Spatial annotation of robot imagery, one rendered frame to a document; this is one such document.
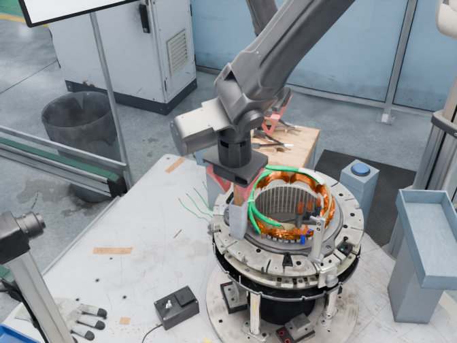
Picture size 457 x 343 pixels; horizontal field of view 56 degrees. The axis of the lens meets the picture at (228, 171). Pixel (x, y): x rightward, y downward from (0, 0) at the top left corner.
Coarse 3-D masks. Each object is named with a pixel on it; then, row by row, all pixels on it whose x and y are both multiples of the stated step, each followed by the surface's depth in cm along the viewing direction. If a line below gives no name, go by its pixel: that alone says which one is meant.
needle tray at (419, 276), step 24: (408, 192) 102; (432, 192) 102; (408, 216) 95; (432, 216) 101; (456, 216) 95; (408, 240) 95; (432, 240) 95; (456, 240) 94; (408, 264) 98; (432, 264) 90; (456, 264) 90; (408, 288) 98; (432, 288) 86; (456, 288) 85; (408, 312) 104; (432, 312) 103
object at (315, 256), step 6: (318, 216) 76; (324, 222) 75; (318, 234) 78; (318, 240) 79; (312, 246) 81; (318, 246) 80; (312, 252) 82; (318, 252) 81; (312, 258) 82; (318, 258) 82
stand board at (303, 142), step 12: (252, 132) 122; (276, 132) 122; (288, 132) 122; (300, 132) 122; (312, 132) 122; (300, 144) 117; (312, 144) 117; (276, 156) 114; (288, 156) 113; (300, 156) 113
